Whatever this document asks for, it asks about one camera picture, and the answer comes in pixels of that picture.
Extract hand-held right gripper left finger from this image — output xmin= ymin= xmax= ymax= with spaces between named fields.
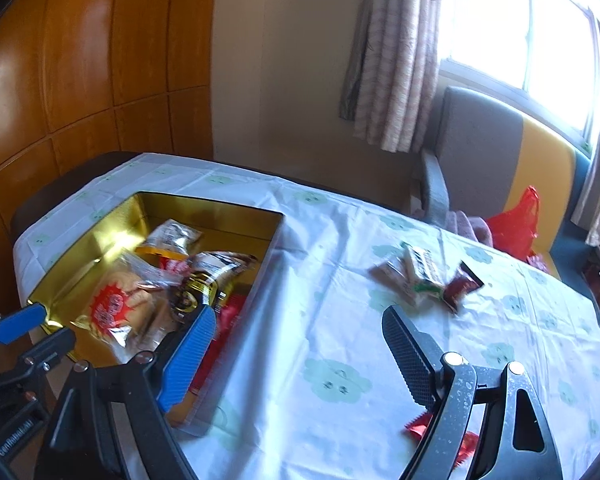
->
xmin=34 ymin=305 xmax=217 ymax=480

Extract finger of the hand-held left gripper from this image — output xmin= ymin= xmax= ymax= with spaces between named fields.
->
xmin=17 ymin=328 xmax=76 ymax=377
xmin=0 ymin=303 xmax=48 ymax=357

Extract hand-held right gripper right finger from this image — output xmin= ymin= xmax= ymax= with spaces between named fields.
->
xmin=381 ymin=305 xmax=565 ymax=480

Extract red foil snack packet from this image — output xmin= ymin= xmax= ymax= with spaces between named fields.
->
xmin=187 ymin=292 xmax=248 ymax=396

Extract white red small packet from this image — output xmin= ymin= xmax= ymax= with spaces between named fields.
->
xmin=404 ymin=407 xmax=481 ymax=461

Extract dark brown cake packet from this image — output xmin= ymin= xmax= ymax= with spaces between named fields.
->
xmin=167 ymin=252 xmax=258 ymax=326

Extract cake packet with red label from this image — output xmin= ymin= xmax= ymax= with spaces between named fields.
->
xmin=72 ymin=252 xmax=181 ymax=356

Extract clear cracker roll packet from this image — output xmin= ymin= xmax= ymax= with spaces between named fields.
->
xmin=369 ymin=255 xmax=421 ymax=306

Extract dark red snack packet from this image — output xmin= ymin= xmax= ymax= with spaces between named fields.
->
xmin=441 ymin=261 xmax=485 ymax=313

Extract green striped cracker packet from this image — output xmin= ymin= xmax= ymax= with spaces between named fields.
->
xmin=402 ymin=242 xmax=446 ymax=296

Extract gold tin box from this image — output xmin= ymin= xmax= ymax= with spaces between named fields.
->
xmin=27 ymin=191 xmax=287 ymax=438

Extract white orange snack packet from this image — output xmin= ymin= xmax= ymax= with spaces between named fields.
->
xmin=135 ymin=218 xmax=203 ymax=261

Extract white floral tablecloth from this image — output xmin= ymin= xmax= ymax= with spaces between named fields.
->
xmin=12 ymin=152 xmax=600 ymax=480

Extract dark brown table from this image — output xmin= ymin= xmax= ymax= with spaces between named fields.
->
xmin=10 ymin=150 xmax=141 ymax=241

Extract pink cloth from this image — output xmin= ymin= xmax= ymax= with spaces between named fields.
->
xmin=445 ymin=209 xmax=496 ymax=246

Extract red plastic bag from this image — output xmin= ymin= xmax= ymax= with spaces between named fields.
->
xmin=485 ymin=186 xmax=543 ymax=261

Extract grey yellow armchair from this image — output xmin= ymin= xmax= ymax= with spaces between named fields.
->
xmin=410 ymin=85 xmax=600 ymax=281

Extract wooden wardrobe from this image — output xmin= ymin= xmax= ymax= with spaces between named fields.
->
xmin=0 ymin=0 xmax=217 ymax=321

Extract window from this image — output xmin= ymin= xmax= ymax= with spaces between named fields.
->
xmin=437 ymin=0 xmax=600 ymax=146

